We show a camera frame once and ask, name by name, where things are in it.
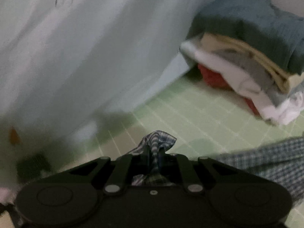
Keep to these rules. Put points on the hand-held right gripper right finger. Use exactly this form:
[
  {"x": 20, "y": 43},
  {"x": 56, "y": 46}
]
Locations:
[{"x": 186, "y": 171}]

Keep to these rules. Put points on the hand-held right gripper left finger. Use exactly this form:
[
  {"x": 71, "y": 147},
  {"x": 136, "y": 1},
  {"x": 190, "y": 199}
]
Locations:
[{"x": 125, "y": 168}]

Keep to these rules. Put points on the blue plaid shirt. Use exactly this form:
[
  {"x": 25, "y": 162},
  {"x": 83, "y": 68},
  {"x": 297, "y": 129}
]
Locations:
[{"x": 155, "y": 140}]

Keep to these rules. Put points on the red folded garment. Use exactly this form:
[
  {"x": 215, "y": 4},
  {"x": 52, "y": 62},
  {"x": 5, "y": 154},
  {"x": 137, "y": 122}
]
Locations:
[{"x": 211, "y": 76}]

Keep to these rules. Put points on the white folded garment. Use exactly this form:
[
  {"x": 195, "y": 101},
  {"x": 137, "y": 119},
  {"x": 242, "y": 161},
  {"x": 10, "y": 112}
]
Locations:
[{"x": 273, "y": 110}]

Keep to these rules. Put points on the grey folded garment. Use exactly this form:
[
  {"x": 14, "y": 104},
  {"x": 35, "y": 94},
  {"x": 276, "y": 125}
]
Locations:
[{"x": 258, "y": 76}]

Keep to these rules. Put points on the pale printed bed sheet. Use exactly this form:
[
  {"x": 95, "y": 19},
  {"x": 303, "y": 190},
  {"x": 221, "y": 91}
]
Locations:
[{"x": 83, "y": 52}]

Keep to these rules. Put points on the beige folded garment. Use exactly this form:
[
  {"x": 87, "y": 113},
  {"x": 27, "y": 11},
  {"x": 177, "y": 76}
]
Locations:
[{"x": 266, "y": 59}]

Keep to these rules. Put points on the teal folded garment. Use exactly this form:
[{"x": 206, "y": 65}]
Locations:
[{"x": 249, "y": 21}]

